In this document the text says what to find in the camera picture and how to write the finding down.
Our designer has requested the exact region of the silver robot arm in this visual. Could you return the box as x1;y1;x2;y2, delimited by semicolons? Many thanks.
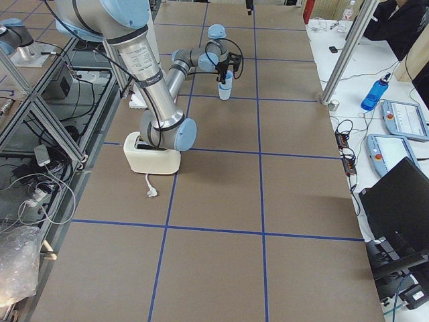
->
55;1;243;151

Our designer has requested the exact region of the black laptop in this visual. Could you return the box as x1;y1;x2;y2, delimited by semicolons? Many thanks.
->
358;156;429;256

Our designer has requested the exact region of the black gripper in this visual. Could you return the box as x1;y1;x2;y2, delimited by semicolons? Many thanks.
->
216;0;253;84

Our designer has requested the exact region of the light blue cup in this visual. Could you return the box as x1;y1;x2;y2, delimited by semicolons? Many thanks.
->
221;70;234;89
218;83;232;101

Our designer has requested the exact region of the white pillar with base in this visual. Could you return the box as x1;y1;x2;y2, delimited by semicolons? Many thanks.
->
128;19;162;110

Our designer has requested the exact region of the white toaster plug cable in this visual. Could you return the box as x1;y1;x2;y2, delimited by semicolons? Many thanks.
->
143;173;160;199

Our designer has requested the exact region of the person in black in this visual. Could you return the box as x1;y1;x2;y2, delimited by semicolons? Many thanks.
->
363;0;426;61

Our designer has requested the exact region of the cream toaster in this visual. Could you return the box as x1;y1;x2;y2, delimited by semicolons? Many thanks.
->
123;131;181;174

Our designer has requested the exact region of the aluminium frame post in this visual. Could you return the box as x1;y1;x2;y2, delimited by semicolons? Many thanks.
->
319;0;379;111

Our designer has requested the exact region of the teach pendant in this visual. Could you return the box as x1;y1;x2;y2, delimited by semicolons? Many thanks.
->
381;100;428;142
366;134;420;177

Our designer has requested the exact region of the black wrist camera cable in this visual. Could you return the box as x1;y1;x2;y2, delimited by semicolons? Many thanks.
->
204;38;245;80

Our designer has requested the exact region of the near teach pendant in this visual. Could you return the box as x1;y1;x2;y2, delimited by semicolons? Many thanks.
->
366;134;420;177

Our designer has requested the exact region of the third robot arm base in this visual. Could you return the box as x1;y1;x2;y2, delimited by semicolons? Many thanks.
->
1;18;47;68

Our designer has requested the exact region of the far teach pendant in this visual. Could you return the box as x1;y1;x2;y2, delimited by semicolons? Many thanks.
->
381;100;428;142

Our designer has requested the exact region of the orange black adapter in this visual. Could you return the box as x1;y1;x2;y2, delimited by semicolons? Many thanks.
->
334;131;357;177

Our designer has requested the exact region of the blue water bottle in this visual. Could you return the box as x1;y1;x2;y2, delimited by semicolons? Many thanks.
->
361;72;391;111

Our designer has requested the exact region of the plastic bag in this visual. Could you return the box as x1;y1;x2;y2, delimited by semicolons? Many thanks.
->
1;226;42;307

